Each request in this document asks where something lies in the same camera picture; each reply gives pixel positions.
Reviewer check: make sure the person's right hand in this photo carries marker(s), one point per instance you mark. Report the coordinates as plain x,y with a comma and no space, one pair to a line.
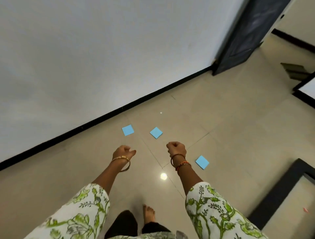
177,149

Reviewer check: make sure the person's left hand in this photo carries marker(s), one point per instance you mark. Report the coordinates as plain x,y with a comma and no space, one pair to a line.
121,152

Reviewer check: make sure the blue sticky pad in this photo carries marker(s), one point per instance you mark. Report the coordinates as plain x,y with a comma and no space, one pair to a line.
202,162
128,130
156,133

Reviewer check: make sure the person's left forearm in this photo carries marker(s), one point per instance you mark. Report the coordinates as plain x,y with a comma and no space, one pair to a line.
108,177

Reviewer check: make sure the person's right forearm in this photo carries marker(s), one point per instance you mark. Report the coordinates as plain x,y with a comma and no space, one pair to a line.
188,177

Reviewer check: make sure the person's bare foot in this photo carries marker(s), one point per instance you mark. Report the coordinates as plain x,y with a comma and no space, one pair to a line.
149,214

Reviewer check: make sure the gold bangle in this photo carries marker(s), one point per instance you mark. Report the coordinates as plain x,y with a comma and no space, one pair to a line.
121,157

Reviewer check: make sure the black trouser leg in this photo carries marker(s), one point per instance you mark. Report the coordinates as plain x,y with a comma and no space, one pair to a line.
121,224
155,227

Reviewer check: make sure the left floral white green sleeve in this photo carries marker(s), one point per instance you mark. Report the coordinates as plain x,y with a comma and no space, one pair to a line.
73,216

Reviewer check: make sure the floral white green sleeve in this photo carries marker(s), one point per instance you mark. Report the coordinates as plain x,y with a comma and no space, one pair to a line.
73,216
221,216

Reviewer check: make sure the right floral white green sleeve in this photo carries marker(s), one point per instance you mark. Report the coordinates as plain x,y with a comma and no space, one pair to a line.
221,216

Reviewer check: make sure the floral white green dress front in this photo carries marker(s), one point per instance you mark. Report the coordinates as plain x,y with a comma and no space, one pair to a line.
147,236

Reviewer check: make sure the black floor strip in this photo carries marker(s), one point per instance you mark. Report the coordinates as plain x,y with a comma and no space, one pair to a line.
292,40
302,97
275,194

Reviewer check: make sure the dark grey door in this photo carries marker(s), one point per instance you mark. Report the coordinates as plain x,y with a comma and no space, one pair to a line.
246,37

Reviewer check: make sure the olive green floor object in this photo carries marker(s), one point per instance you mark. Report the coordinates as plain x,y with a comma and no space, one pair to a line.
294,71

